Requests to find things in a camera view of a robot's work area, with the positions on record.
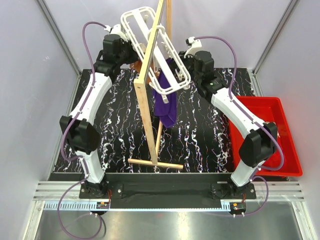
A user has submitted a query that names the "white plastic clip hanger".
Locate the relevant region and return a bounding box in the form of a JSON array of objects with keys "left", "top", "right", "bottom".
[{"left": 120, "top": 4, "right": 191, "bottom": 104}]

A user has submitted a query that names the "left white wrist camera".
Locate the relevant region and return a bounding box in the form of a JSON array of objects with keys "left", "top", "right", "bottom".
[{"left": 104, "top": 24, "right": 129, "bottom": 42}]

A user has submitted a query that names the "red plastic tray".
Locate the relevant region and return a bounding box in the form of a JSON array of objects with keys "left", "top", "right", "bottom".
[{"left": 229, "top": 96, "right": 303, "bottom": 177}]

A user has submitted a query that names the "orange brown sock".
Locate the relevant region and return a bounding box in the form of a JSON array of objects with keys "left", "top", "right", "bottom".
[{"left": 129, "top": 60, "right": 154, "bottom": 84}]

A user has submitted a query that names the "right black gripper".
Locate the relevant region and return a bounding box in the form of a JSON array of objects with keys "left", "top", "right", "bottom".
[{"left": 166, "top": 51, "right": 202, "bottom": 84}]

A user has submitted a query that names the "white slotted cable duct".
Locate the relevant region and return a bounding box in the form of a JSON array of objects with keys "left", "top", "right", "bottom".
[{"left": 43, "top": 201, "right": 97, "bottom": 211}]

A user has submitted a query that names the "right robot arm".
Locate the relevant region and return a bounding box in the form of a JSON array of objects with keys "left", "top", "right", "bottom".
[{"left": 178, "top": 50, "right": 278, "bottom": 199}]

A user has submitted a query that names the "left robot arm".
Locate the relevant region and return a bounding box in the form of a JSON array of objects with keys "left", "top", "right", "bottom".
[{"left": 59, "top": 33, "right": 138, "bottom": 198}]

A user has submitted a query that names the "black marble pattern mat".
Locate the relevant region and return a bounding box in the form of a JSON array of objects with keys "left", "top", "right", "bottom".
[{"left": 52, "top": 67, "right": 260, "bottom": 174}]

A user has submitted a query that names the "purple sock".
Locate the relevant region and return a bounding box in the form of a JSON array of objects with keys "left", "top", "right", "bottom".
[{"left": 151, "top": 57, "right": 179, "bottom": 129}]

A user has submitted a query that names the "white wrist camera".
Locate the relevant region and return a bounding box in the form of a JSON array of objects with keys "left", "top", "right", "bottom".
[
  {"left": 184, "top": 36, "right": 202, "bottom": 58},
  {"left": 104, "top": 24, "right": 129, "bottom": 42}
]

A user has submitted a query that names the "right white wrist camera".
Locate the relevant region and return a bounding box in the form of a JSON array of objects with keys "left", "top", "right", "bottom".
[{"left": 184, "top": 36, "right": 202, "bottom": 58}]

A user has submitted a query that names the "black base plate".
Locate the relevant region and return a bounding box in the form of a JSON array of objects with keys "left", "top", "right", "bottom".
[{"left": 79, "top": 173, "right": 257, "bottom": 211}]

